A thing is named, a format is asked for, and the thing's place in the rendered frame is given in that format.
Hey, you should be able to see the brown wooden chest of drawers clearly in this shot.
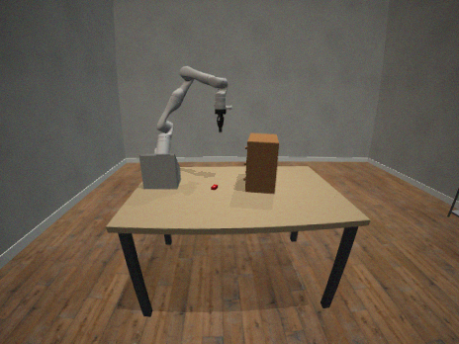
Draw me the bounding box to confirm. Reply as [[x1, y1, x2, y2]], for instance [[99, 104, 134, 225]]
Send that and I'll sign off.
[[245, 133, 279, 194]]

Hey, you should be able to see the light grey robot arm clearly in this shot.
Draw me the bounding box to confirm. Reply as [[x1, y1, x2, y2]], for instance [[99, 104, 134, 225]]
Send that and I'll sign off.
[[154, 66, 232, 154]]

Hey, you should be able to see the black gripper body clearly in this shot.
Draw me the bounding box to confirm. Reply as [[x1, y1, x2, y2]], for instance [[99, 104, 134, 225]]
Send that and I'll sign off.
[[215, 109, 227, 121]]

